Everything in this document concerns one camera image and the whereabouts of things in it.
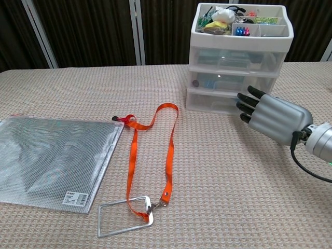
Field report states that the beige woven tablecloth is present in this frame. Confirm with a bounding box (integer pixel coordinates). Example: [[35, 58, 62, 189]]
[[0, 60, 332, 249]]

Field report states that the clear highest drawer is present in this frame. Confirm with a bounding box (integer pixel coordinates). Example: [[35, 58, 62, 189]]
[[190, 46, 286, 73]]

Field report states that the white drawer organizer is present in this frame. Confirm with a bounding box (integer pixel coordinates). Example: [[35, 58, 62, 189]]
[[185, 2, 295, 115]]

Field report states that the orange lanyard strap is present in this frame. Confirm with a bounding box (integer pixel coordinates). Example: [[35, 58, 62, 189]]
[[112, 102, 180, 224]]

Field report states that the white crumpled item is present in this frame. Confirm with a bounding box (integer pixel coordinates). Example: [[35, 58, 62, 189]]
[[212, 7, 236, 23]]

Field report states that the blue clips set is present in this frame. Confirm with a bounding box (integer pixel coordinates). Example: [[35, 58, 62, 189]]
[[234, 25, 251, 37]]

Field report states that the yellow small item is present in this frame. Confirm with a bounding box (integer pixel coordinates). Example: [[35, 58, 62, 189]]
[[204, 20, 229, 30]]

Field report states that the aluminium partition post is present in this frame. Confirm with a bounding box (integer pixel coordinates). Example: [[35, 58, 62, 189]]
[[21, 0, 58, 69], [129, 0, 146, 66], [321, 39, 332, 62]]

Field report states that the brown printed packet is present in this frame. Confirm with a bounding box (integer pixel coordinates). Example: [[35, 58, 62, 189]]
[[201, 27, 229, 35]]

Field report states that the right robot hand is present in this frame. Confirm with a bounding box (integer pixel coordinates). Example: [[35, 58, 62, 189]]
[[235, 85, 314, 147]]

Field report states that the blue green printed packet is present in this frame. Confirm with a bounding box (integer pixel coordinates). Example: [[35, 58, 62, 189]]
[[250, 16, 277, 25]]

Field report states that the clear lowest drawer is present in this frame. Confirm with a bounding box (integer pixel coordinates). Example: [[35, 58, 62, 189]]
[[186, 89, 250, 115]]

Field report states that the clear badge holder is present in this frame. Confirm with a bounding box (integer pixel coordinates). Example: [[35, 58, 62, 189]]
[[96, 196, 155, 239]]

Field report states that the clear middle drawer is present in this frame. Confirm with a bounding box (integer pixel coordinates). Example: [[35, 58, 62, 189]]
[[187, 70, 277, 93]]

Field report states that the clear mesh zip pouch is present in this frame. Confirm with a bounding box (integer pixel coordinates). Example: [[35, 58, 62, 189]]
[[0, 114, 126, 215]]

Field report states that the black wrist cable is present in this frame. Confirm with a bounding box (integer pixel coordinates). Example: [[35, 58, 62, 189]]
[[289, 130, 332, 184]]

